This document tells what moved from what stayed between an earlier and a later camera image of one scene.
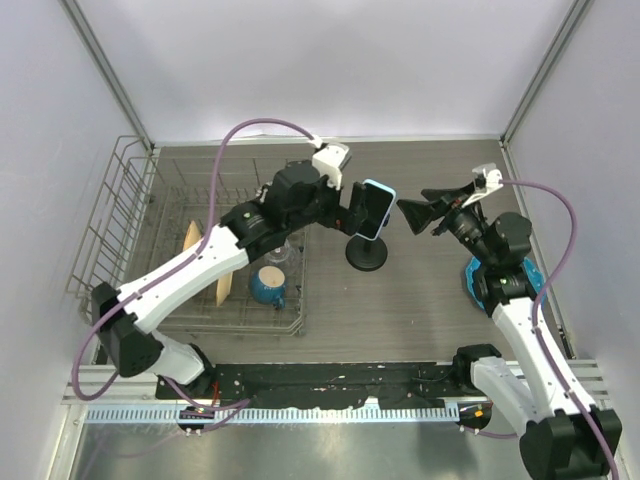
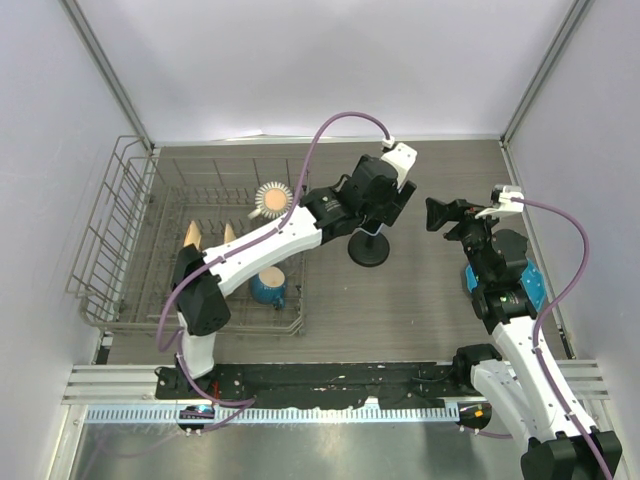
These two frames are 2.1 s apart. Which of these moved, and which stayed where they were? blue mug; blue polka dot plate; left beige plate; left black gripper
Moved: left black gripper
Stayed: blue polka dot plate; left beige plate; blue mug
